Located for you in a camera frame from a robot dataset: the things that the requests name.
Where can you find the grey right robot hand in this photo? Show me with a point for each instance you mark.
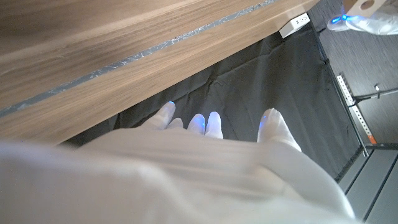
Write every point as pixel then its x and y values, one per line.
pixel 171 180

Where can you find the dark wall rail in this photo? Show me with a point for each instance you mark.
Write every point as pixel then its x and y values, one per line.
pixel 354 109

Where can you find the white power strip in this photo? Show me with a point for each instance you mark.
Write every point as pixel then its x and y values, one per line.
pixel 293 24

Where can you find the black backdrop curtain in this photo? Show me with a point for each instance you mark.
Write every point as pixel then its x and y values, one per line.
pixel 248 93

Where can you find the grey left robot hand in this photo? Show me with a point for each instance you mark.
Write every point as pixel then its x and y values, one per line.
pixel 379 25

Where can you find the black backdrop stand pole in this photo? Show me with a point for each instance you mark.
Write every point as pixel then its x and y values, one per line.
pixel 326 62

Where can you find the white cabinet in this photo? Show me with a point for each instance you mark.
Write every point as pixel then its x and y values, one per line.
pixel 373 186

